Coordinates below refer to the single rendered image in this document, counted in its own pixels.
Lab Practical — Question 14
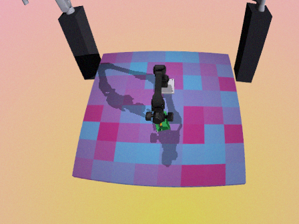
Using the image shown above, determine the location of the green circuit board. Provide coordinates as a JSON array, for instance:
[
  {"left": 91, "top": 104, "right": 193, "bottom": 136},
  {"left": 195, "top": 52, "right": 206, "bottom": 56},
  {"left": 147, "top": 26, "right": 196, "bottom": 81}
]
[{"left": 156, "top": 119, "right": 171, "bottom": 132}]

